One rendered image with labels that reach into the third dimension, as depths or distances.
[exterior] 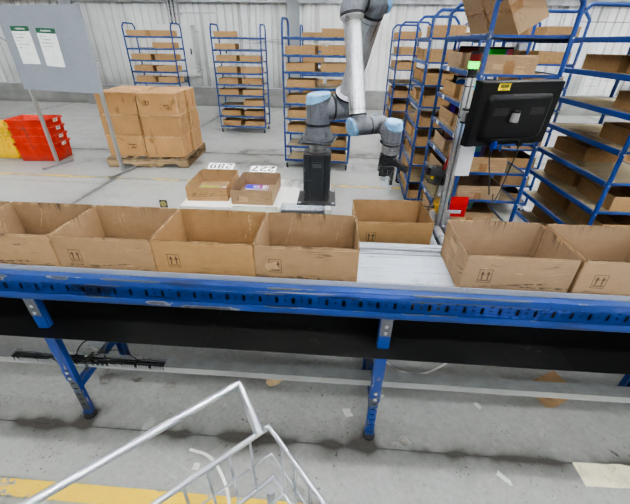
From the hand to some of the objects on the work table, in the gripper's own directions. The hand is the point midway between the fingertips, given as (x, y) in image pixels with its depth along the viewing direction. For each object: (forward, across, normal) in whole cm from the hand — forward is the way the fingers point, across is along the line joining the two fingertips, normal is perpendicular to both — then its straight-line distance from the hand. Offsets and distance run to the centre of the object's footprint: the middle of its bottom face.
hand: (388, 188), depth 195 cm
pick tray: (+30, -45, -117) cm, 129 cm away
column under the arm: (+29, -38, -42) cm, 64 cm away
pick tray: (+29, -41, -85) cm, 99 cm away
